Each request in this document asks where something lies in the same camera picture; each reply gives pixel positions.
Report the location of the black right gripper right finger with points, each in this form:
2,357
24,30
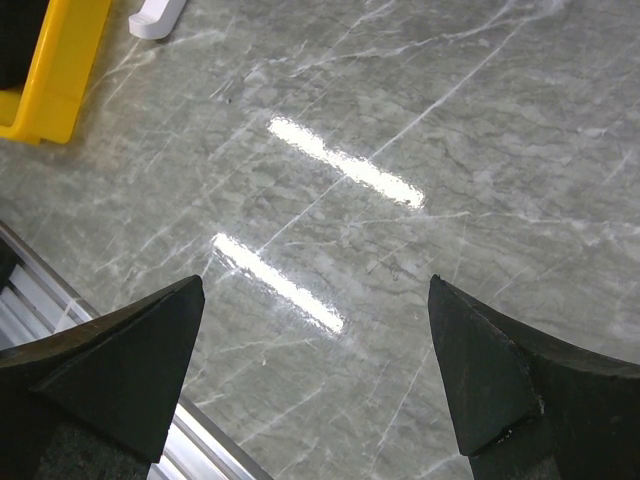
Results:
527,405

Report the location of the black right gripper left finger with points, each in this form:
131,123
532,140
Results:
96,401

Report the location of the black underwear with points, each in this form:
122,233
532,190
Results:
21,22

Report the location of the yellow plastic tray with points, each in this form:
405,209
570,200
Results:
47,105

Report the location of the white rack left foot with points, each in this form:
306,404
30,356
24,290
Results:
156,19

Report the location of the aluminium table edge rail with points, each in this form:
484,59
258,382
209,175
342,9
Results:
36,302

